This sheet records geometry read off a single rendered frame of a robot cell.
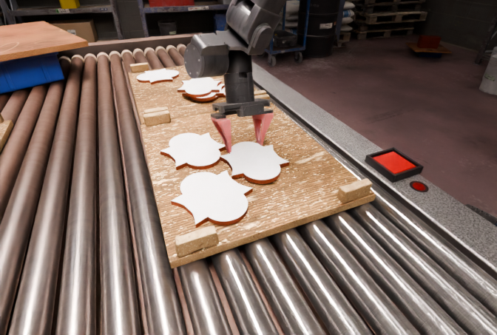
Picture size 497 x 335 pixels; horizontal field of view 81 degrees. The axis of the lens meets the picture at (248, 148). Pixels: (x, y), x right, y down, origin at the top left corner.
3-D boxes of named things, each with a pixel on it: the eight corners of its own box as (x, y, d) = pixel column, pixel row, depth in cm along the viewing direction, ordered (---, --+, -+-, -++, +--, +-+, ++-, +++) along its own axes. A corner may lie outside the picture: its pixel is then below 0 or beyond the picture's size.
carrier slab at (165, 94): (222, 64, 115) (222, 60, 114) (270, 105, 83) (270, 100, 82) (129, 76, 103) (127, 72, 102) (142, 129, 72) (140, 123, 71)
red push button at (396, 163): (391, 156, 63) (393, 151, 62) (415, 171, 58) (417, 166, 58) (370, 163, 61) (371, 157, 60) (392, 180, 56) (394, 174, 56)
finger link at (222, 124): (258, 152, 58) (254, 104, 56) (224, 159, 55) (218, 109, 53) (245, 145, 64) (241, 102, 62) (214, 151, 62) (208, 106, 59)
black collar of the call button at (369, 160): (391, 153, 64) (393, 146, 63) (421, 173, 58) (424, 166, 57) (364, 161, 61) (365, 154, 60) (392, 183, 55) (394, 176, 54)
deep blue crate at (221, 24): (240, 31, 525) (240, 9, 504) (245, 36, 492) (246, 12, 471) (213, 33, 515) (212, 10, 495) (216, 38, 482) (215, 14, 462)
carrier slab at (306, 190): (270, 106, 82) (271, 101, 82) (374, 200, 51) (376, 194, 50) (141, 130, 71) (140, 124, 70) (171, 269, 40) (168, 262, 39)
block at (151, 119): (170, 119, 73) (168, 109, 71) (171, 123, 71) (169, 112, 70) (144, 123, 71) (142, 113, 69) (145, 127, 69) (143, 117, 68)
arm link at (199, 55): (276, 26, 49) (248, 1, 53) (221, 25, 42) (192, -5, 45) (252, 85, 57) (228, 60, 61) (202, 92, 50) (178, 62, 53)
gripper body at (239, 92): (271, 109, 57) (268, 69, 55) (222, 116, 54) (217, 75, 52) (257, 106, 63) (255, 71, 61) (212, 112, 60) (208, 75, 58)
